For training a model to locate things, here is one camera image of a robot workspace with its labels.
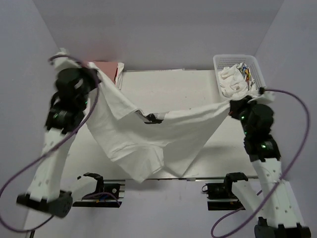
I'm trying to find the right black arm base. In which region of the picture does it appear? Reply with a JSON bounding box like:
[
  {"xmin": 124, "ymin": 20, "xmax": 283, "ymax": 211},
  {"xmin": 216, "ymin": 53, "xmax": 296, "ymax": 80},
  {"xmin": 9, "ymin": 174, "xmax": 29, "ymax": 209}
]
[{"xmin": 202, "ymin": 183, "xmax": 245, "ymax": 211}]

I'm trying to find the white plastic basket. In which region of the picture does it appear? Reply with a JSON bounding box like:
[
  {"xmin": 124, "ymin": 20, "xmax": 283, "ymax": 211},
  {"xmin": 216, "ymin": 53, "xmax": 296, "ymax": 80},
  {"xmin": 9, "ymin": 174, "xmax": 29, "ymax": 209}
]
[{"xmin": 213, "ymin": 54, "xmax": 266, "ymax": 101}]

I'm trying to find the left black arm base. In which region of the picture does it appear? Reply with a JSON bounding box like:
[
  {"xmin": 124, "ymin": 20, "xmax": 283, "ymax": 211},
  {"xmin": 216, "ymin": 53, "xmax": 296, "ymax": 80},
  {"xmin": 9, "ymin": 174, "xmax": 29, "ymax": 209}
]
[{"xmin": 72, "ymin": 180, "xmax": 125, "ymax": 208}]

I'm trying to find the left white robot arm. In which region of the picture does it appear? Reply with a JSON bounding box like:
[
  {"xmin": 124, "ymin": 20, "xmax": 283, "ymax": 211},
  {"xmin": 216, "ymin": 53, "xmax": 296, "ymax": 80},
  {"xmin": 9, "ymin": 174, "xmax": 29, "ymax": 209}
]
[{"xmin": 16, "ymin": 67, "xmax": 105, "ymax": 218}]

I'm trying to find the crumpled white shirt in basket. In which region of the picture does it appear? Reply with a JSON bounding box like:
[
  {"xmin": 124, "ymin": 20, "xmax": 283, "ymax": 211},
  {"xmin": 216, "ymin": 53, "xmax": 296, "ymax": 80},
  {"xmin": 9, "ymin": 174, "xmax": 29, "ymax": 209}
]
[{"xmin": 217, "ymin": 62, "xmax": 257, "ymax": 98}]

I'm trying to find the pink folded t shirt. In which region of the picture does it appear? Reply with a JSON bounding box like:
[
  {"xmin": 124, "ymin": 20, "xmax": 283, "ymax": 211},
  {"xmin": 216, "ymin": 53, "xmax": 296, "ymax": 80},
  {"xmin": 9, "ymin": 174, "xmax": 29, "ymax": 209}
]
[{"xmin": 86, "ymin": 61, "xmax": 118, "ymax": 84}]

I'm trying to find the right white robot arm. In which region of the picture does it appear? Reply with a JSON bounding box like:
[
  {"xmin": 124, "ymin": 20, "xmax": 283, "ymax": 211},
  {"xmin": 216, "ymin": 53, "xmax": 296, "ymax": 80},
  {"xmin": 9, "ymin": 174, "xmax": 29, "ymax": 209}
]
[{"xmin": 223, "ymin": 96, "xmax": 312, "ymax": 238}]

